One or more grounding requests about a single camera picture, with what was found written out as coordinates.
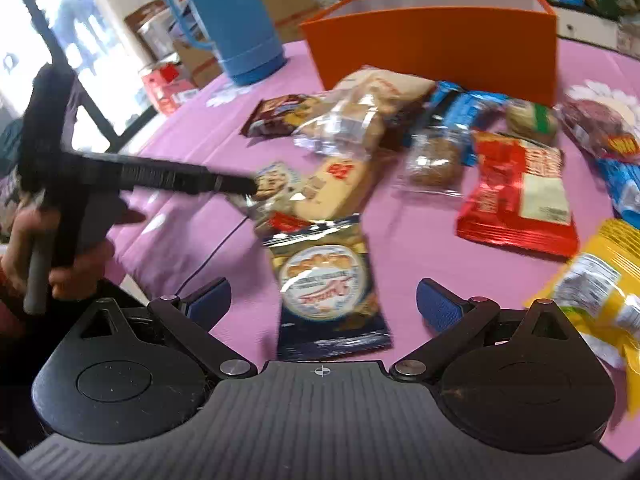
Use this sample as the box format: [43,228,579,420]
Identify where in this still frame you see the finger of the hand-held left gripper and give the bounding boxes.
[119,155,259,200]

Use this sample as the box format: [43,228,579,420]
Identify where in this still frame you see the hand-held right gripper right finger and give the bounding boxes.
[390,277,572,384]

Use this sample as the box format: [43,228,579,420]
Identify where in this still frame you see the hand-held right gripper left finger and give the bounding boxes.
[75,277,258,381]

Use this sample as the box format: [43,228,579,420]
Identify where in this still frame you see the chocolate chip cookie packet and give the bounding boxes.
[235,161,303,228]

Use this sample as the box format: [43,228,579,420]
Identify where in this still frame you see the dark blue cookie packet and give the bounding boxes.
[261,214,394,362]

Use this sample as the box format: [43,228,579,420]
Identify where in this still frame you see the red snack packet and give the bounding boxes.
[456,131,580,259]

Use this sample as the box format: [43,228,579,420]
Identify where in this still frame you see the clear packet of brown cookies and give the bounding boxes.
[394,129,473,197]

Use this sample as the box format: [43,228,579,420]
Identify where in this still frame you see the yellow chip bag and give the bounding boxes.
[524,219,640,413]

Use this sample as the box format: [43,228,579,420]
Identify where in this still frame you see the clear bag of pale biscuits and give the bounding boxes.
[294,66,437,159]

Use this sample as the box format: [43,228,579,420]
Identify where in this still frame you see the clear bag of chocolate cookies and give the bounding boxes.
[556,99,640,163]

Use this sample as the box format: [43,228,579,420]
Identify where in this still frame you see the orange box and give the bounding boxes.
[300,0,558,107]

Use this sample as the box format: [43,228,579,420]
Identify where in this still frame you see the person's left hand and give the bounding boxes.
[0,202,118,302]

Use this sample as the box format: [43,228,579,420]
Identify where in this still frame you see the pink flower print tablecloth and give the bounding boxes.
[102,37,640,463]

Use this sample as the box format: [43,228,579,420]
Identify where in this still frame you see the red box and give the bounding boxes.
[141,62,199,115]

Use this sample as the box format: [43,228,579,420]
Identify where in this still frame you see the dark brown cookie packet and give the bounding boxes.
[241,94,323,139]

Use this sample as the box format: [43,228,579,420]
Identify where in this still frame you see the cardboard box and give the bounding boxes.
[171,37,224,89]
[255,0,322,44]

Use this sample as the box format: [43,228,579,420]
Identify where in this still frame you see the pale wafer packet red label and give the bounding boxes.
[292,156,382,222]

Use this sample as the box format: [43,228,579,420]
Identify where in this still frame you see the blue thermos jug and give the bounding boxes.
[162,0,288,87]

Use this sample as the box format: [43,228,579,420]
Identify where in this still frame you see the blue wrapper snack packet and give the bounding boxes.
[425,81,508,167]

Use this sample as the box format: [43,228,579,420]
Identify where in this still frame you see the green label clear cookie packet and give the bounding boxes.
[504,99,559,147]

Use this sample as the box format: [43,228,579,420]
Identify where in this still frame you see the light blue snack packet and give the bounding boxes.
[596,156,640,230]

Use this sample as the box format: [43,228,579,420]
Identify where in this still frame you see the white drawer cabinet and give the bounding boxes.
[554,6,622,52]

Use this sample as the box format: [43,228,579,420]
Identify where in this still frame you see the thin black cable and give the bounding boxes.
[177,215,251,297]

